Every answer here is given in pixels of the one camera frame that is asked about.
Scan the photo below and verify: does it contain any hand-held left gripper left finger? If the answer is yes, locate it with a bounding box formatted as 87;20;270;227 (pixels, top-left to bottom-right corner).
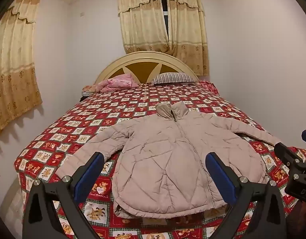
22;151;105;239

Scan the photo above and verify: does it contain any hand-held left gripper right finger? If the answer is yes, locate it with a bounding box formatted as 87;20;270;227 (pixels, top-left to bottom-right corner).
205;152;286;239

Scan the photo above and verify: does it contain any beige quilted puffer jacket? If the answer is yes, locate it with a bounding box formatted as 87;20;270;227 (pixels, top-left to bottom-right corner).
56;103;283;219

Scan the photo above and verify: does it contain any red checkered bear bedspread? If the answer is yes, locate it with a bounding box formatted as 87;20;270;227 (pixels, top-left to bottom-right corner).
14;82;306;239

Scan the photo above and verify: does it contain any patterned folded cloth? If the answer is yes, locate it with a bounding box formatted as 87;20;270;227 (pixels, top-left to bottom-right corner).
80;85;97;102

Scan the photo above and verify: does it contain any red crumpled cloth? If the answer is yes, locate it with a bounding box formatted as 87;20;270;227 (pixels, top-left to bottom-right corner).
199;80;219;94

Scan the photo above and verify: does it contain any pink floral pillow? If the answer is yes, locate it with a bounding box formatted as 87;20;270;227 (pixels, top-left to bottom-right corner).
93;73;139;93

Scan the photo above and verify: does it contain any striped pillow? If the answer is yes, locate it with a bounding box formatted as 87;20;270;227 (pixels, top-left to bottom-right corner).
151;72;200;85

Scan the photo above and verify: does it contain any cream wooden headboard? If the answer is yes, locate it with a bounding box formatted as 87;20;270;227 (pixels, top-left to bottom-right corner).
94;51;201;85

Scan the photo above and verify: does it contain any wide beige patterned curtain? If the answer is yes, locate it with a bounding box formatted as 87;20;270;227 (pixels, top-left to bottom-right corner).
0;0;43;138

